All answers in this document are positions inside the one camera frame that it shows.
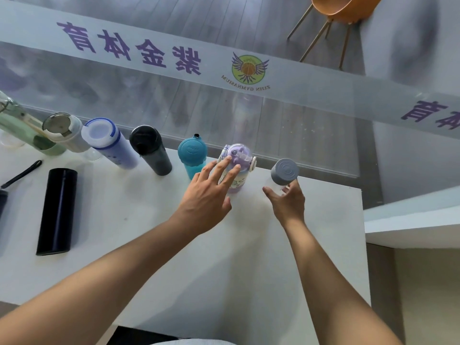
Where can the green glass bottle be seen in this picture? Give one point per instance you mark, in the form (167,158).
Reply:
(21,125)

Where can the clear bottle with grey lid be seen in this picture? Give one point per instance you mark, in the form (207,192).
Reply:
(285,171)

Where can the person's right hand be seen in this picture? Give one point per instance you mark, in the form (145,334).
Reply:
(289,206)

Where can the black tumbler with flip lid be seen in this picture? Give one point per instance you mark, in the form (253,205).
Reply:
(151,149)

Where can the person's left little finger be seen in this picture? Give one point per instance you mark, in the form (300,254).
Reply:
(196,174)

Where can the purple child's water bottle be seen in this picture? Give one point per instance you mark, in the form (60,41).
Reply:
(241,156)

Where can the person's left middle finger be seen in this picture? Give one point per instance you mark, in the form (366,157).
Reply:
(222,166)

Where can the person's right forearm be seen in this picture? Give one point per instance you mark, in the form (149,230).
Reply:
(330,283)

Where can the white side table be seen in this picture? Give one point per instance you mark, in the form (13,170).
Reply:
(413,219)

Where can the black cylindrical flask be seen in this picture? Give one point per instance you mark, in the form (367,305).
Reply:
(57,211)

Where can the white tumbler with grey lid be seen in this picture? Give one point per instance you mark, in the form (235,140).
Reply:
(66,131)

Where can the white bottle with blue rim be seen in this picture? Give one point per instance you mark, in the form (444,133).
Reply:
(107,140)

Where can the person's white shirt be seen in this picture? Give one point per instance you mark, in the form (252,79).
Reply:
(194,343)

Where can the teal water bottle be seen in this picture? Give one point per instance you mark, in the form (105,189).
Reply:
(192,151)

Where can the person's right thumb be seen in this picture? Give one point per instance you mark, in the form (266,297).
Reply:
(270,195)

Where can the orange chair with metal legs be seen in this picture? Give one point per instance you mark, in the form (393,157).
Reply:
(345,7)

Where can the person's left hand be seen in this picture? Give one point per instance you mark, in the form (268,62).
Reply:
(203,197)

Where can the clear drinking glass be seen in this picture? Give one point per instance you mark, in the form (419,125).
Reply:
(92,156)
(9,141)

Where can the person's black trousers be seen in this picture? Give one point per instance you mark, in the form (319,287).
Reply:
(143,335)

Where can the person's left forearm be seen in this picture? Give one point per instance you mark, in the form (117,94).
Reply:
(107,280)

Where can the person's left thumb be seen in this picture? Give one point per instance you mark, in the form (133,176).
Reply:
(226,205)

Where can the black bottle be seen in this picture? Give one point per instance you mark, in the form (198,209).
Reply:
(2,202)

